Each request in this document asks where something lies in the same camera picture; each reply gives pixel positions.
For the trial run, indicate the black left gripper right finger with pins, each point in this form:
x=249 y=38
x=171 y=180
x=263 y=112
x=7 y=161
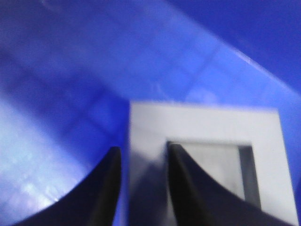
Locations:
x=199 y=200

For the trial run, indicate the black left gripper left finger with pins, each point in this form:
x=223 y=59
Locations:
x=92 y=202

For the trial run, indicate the gray square base block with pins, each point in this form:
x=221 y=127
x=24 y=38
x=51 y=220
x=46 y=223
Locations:
x=243 y=149

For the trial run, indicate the empty blue bin bottom shelf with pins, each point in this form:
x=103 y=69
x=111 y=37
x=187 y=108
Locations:
x=70 y=68

